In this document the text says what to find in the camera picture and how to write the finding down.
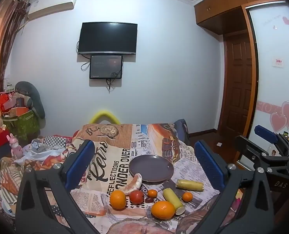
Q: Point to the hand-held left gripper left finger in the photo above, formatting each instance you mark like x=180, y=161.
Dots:
x=82, y=160

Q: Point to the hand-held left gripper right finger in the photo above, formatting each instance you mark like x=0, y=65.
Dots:
x=209, y=165

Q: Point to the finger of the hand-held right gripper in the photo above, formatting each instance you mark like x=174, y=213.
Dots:
x=266, y=133
x=246, y=146

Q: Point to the small tangerine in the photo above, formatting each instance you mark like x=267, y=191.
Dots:
x=187, y=196
x=152, y=193

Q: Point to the large orange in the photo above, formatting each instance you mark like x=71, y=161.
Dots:
x=117, y=199
x=162, y=210

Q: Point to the dark purple round plate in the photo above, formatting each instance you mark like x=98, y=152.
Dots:
x=154, y=169

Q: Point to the peeled pomelo segment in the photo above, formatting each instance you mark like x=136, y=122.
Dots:
x=133, y=185

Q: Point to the red tomato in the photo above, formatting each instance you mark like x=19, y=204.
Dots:
x=136, y=196

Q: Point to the black white checkered cloth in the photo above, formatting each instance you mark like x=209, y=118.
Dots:
x=56, y=141

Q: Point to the newspaper print blanket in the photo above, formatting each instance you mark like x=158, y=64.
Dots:
x=115, y=170

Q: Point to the dark blue bag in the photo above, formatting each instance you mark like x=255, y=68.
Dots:
x=182, y=129

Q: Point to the crumpled white blue cloth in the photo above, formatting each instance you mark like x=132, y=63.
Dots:
x=37, y=152

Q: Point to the white heart-print wardrobe door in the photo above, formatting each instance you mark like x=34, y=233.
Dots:
x=276, y=78

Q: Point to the brown wooden door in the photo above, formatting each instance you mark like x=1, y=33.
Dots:
x=237, y=82

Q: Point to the pink bunny toy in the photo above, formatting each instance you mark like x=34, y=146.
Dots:
x=15, y=146

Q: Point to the small dark red date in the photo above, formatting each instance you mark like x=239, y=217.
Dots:
x=148, y=199

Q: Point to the grey pillow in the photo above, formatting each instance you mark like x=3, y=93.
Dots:
x=37, y=100

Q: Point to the small black monitor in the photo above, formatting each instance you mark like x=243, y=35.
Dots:
x=105, y=67

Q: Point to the red gift bag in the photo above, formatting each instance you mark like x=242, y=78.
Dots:
x=5, y=101

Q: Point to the brown orange curtain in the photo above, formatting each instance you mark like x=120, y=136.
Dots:
x=3, y=53

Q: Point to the wooden overhead cabinet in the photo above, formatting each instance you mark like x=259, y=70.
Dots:
x=220, y=7

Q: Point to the white air conditioner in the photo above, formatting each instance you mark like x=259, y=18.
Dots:
x=52, y=4

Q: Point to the black wall television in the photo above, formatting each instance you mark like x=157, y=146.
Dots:
x=108, y=37

